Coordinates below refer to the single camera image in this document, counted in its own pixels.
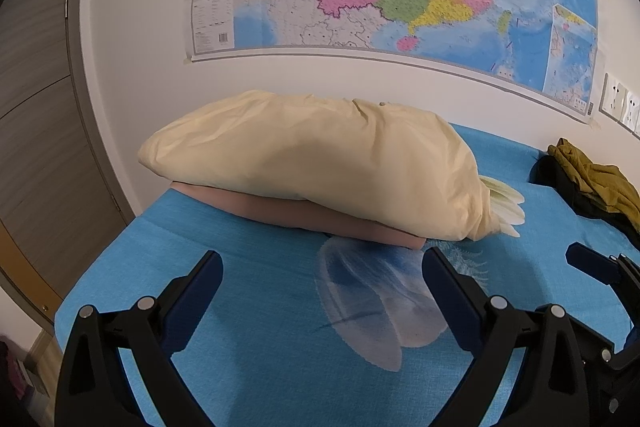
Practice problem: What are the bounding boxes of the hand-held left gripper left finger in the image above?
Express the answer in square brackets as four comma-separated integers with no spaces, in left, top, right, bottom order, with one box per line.
[54,249,224,427]

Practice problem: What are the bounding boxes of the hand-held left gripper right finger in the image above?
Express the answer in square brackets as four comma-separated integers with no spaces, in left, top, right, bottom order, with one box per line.
[421,247,589,427]

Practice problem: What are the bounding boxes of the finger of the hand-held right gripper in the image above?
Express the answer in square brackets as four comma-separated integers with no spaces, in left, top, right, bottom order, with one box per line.
[566,243,623,284]

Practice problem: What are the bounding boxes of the cream garment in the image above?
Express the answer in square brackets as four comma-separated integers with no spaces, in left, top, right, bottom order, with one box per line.
[137,90,493,242]

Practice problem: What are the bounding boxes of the blue floral bed sheet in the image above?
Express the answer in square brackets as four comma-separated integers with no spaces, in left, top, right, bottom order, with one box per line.
[54,122,640,427]

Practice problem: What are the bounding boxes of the olive garment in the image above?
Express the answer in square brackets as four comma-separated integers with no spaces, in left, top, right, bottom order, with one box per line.
[547,138,640,233]

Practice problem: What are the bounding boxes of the black garment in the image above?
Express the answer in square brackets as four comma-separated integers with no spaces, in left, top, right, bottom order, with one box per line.
[530,154,640,239]

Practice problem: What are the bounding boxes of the pink garment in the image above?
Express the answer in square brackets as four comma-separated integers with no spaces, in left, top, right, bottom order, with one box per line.
[170,181,426,251]

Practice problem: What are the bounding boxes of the dark purple cloth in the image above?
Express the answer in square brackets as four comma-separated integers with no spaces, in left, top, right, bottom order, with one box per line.
[0,337,27,404]

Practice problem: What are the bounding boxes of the wooden wardrobe door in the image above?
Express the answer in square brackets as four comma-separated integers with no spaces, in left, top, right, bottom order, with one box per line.
[0,0,136,333]

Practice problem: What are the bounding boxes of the white wall socket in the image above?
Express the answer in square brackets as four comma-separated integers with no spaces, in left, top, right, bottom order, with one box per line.
[620,89,640,131]
[600,73,629,120]

